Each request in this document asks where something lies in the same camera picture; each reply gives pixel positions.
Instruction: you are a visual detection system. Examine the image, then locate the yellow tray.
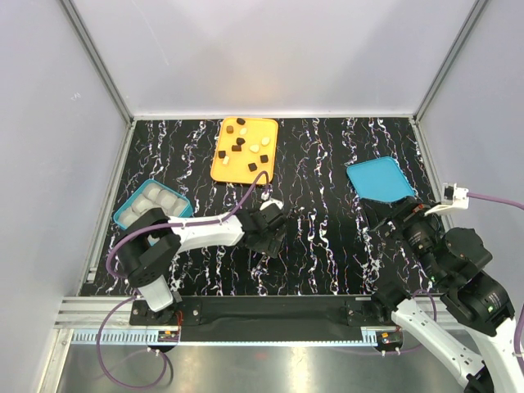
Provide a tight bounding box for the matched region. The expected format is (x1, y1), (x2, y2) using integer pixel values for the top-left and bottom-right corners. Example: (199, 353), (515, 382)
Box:
(210, 117), (278, 185)

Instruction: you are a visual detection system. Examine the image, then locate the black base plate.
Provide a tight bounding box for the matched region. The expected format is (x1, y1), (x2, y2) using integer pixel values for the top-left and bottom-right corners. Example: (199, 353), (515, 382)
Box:
(129, 296), (403, 350)

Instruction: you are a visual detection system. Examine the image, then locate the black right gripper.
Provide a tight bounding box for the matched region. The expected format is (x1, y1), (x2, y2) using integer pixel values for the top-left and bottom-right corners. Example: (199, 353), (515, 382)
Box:
(359, 193), (446, 284)

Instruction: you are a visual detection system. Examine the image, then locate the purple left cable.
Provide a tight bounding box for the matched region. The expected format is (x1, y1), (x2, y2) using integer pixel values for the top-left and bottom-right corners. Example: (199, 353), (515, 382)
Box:
(96, 170), (271, 388)

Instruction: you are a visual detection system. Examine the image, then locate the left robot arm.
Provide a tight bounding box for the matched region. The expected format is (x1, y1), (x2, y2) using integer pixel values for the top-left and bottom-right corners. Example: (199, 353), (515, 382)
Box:
(108, 199), (287, 324)

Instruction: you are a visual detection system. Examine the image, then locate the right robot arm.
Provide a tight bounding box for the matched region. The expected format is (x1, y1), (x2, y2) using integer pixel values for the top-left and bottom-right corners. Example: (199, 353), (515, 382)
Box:
(362, 187), (523, 392)

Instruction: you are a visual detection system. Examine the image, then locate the blue chocolate tin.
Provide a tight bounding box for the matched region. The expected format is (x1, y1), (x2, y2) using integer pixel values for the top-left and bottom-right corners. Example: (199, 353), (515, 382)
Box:
(112, 179), (193, 246)

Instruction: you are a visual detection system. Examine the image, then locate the blue tin lid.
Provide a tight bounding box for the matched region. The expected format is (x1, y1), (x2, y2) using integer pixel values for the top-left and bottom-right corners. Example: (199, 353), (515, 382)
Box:
(346, 156), (415, 203)

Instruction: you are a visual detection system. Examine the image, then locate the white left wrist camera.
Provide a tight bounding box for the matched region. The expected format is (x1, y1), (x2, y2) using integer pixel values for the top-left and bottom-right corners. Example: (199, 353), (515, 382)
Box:
(260, 192), (283, 210)

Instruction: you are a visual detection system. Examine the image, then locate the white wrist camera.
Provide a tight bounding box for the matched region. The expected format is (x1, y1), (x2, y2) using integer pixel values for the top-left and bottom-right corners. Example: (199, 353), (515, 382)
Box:
(260, 192), (283, 210)
(424, 183), (469, 216)

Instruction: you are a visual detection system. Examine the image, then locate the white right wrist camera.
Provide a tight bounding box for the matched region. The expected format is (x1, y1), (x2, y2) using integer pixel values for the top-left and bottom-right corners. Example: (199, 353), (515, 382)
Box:
(424, 183), (469, 216)

